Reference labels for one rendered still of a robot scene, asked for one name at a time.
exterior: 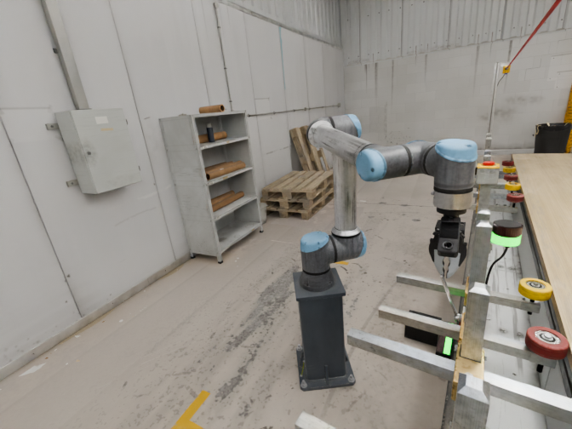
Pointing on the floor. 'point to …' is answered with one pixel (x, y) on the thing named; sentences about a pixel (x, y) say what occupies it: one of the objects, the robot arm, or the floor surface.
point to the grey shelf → (248, 209)
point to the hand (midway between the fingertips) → (445, 275)
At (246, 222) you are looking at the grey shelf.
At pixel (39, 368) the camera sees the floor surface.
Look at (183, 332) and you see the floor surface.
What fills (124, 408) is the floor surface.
